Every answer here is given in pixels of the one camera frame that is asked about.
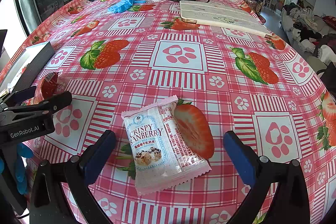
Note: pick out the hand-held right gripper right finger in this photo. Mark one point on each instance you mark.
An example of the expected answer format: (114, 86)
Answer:
(239, 158)

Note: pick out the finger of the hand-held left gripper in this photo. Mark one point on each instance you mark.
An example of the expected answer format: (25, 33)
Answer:
(56, 102)
(25, 94)

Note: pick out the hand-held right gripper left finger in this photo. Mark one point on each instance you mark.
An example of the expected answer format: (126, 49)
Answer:
(98, 158)

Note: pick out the red snack packet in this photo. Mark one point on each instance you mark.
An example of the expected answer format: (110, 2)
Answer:
(48, 88)

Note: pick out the white box with grey rim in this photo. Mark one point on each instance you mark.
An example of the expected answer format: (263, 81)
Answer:
(39, 61)

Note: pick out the white pink snack packet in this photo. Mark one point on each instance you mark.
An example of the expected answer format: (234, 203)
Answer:
(157, 145)

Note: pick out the person's left hand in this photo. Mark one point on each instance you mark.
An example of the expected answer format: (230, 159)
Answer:
(22, 161)

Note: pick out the pink strawberry print tablecloth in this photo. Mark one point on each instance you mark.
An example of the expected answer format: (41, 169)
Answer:
(178, 82)

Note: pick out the blue rubber gloves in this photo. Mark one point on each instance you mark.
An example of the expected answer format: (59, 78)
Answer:
(122, 3)

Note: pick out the white folding drawing board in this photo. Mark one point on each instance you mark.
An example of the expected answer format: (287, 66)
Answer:
(223, 16)

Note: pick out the sofa with clothes pile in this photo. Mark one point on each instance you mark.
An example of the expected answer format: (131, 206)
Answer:
(309, 27)

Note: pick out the red cushion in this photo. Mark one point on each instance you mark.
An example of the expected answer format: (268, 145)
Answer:
(329, 20)

